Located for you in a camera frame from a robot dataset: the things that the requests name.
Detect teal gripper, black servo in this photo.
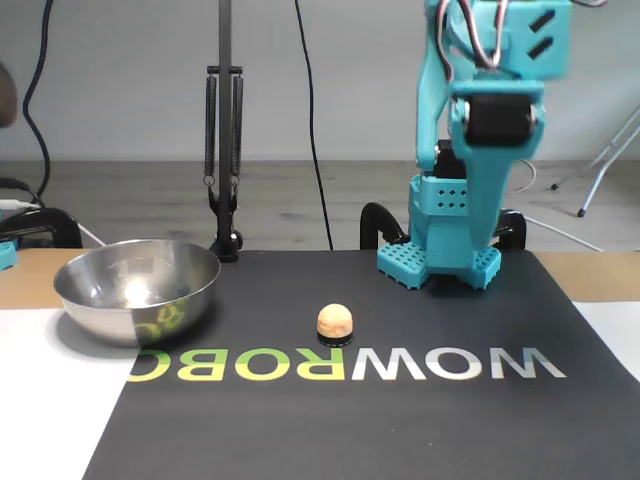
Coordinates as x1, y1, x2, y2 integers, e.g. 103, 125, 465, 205
447, 81, 546, 251

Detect cork ball with black base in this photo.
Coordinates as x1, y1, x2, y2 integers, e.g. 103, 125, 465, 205
317, 303, 355, 347

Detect teal robot arm with base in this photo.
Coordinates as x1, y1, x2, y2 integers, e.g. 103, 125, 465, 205
377, 0, 574, 292

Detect metal bowl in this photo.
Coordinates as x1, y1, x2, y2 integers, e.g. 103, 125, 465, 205
53, 238, 222, 349

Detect black table clamp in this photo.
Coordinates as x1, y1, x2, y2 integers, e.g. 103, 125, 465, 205
492, 208, 528, 251
360, 202, 412, 250

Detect white folding rack legs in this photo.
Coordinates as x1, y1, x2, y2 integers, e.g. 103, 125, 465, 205
549, 104, 640, 219

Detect black mat with WOWROBO print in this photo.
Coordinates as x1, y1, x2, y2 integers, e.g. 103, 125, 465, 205
82, 249, 640, 480

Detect small teal printed part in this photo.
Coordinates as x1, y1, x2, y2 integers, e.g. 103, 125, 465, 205
0, 238, 19, 272

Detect thin black hanging cable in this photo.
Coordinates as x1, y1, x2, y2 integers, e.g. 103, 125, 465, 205
293, 0, 335, 251

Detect thick black hanging cable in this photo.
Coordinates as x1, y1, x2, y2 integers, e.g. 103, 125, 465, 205
22, 0, 55, 209

